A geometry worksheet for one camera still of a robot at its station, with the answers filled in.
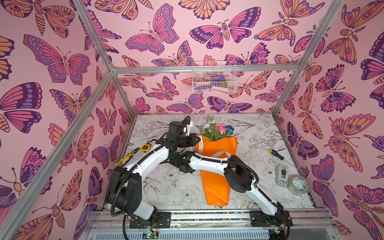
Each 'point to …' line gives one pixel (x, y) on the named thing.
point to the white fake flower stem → (209, 126)
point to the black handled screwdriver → (282, 158)
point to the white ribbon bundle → (201, 148)
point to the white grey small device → (282, 175)
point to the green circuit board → (149, 235)
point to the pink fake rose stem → (221, 128)
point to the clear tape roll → (298, 185)
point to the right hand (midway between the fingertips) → (194, 155)
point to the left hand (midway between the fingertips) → (202, 138)
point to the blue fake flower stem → (229, 130)
